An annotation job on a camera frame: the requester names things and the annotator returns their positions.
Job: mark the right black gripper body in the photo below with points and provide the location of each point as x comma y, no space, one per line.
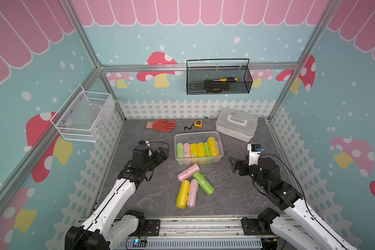
251,171

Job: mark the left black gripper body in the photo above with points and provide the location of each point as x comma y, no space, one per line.
155,160

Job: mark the green roll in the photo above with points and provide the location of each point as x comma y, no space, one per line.
207,150
179,151
203,183

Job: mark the yellow roll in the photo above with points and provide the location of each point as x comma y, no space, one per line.
201,152
212,145
183,194
193,151

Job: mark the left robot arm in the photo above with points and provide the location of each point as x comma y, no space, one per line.
101,231

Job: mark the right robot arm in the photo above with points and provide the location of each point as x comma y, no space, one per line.
317,234

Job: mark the clear plastic storage box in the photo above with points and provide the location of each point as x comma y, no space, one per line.
197,137

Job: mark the red work glove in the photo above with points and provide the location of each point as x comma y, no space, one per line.
161,125

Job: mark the white lidded tool case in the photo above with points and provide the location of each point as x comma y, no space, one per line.
237,124

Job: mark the yellow tape measure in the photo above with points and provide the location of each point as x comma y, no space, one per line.
197,124

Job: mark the black orange tool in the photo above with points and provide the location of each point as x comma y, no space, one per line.
213,89

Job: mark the yellow black screwdriver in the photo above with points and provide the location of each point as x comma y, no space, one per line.
231,79

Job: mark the green circuit board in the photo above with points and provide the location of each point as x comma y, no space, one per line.
139,243

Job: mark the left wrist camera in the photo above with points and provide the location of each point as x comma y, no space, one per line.
144,143

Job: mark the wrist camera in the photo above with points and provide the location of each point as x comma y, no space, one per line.
255,151
144,143

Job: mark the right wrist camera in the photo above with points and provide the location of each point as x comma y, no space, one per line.
255,151

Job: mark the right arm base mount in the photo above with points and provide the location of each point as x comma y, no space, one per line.
260,225

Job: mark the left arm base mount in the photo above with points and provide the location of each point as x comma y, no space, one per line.
149,227

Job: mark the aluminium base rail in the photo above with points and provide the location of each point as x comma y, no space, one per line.
207,233

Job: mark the white wire basket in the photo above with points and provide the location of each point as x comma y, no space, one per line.
84,116

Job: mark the black wire mesh basket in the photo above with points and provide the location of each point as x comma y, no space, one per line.
198,70

